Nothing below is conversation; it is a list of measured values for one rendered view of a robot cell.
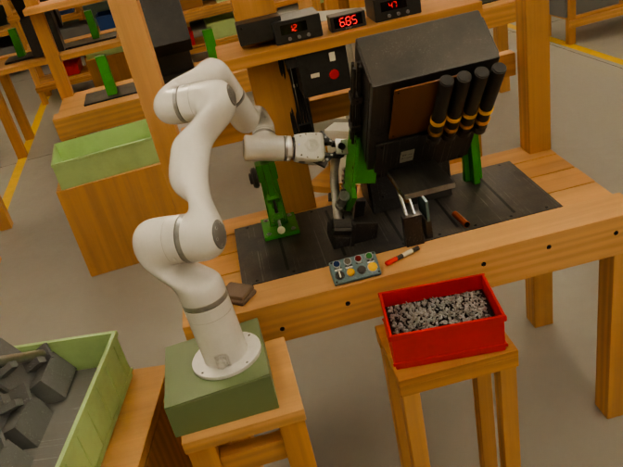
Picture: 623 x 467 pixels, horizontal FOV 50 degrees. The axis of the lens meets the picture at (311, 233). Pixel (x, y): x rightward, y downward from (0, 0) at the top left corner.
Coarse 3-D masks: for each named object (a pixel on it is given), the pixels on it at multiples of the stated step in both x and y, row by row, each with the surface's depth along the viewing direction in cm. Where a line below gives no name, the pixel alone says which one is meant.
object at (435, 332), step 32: (416, 288) 194; (448, 288) 194; (480, 288) 195; (384, 320) 198; (416, 320) 186; (448, 320) 185; (480, 320) 175; (416, 352) 180; (448, 352) 180; (480, 352) 181
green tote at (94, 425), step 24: (96, 336) 196; (72, 360) 201; (96, 360) 201; (120, 360) 195; (96, 384) 178; (120, 384) 193; (96, 408) 176; (120, 408) 191; (72, 432) 161; (96, 432) 174; (72, 456) 160; (96, 456) 172
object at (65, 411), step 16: (96, 368) 201; (80, 384) 196; (64, 400) 190; (80, 400) 189; (64, 416) 184; (48, 432) 180; (64, 432) 179; (32, 448) 175; (48, 448) 174; (32, 464) 170; (48, 464) 169
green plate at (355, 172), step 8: (360, 144) 210; (352, 152) 213; (360, 152) 211; (352, 160) 213; (360, 160) 212; (352, 168) 213; (360, 168) 214; (344, 176) 225; (352, 176) 214; (360, 176) 215; (368, 176) 216; (344, 184) 225; (352, 184) 215
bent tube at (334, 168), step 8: (336, 144) 219; (344, 144) 220; (336, 152) 219; (344, 152) 219; (336, 160) 226; (336, 168) 229; (336, 176) 230; (336, 184) 229; (336, 192) 228; (336, 200) 226; (336, 208) 225; (336, 216) 224
